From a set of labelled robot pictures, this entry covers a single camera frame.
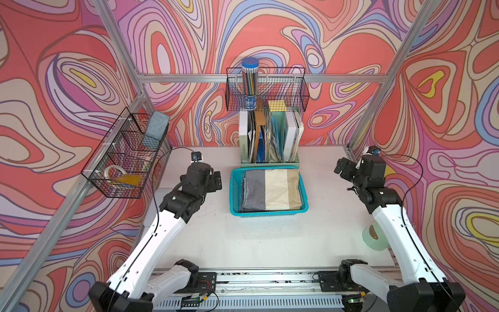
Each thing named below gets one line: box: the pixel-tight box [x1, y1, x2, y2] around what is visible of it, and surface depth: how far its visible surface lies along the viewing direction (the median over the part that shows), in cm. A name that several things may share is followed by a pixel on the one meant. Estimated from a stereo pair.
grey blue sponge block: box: [144, 110, 170, 142], surface depth 83 cm
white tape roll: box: [103, 164, 128, 179], surface depth 70 cm
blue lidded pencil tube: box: [241, 57, 260, 112], surface depth 78 cm
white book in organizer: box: [283, 111, 298, 163], surface depth 100 cm
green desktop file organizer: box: [239, 108, 305, 168], surface depth 99 cm
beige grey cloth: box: [241, 169, 303, 212], surface depth 93 cm
